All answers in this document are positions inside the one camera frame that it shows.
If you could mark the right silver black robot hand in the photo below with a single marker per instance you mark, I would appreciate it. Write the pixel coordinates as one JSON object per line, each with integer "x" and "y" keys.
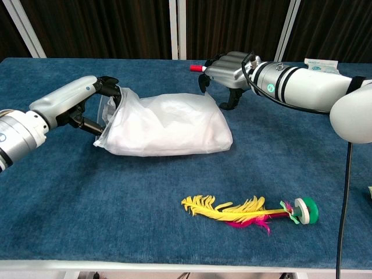
{"x": 229, "y": 71}

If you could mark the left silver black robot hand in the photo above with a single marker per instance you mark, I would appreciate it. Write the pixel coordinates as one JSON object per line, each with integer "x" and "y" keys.
{"x": 64, "y": 97}

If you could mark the white transparent plastic bag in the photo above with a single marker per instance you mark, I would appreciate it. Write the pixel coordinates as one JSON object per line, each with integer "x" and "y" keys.
{"x": 174, "y": 128}

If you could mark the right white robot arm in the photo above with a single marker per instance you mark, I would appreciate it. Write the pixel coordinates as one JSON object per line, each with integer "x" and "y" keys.
{"x": 305, "y": 82}

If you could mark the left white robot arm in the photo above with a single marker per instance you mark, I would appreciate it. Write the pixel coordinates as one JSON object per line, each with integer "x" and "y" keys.
{"x": 20, "y": 133}

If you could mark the red white marker pen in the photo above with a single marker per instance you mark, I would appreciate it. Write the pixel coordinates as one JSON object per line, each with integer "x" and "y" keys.
{"x": 197, "y": 68}

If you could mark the black pleated curtain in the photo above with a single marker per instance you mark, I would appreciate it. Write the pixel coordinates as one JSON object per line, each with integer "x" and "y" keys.
{"x": 101, "y": 29}
{"x": 334, "y": 29}
{"x": 232, "y": 26}
{"x": 11, "y": 37}

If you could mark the white tissue packet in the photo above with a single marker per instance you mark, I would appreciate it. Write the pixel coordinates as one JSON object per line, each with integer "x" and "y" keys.
{"x": 319, "y": 64}

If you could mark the blue table mat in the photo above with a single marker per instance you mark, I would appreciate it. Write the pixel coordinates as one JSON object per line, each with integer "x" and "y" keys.
{"x": 116, "y": 197}

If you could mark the yellow pink feather shuttlecock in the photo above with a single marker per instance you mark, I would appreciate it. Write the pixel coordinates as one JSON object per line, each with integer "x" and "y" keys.
{"x": 232, "y": 215}

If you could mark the white partition post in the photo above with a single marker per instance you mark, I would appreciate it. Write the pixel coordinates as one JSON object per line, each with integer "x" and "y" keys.
{"x": 177, "y": 29}
{"x": 27, "y": 32}
{"x": 286, "y": 32}

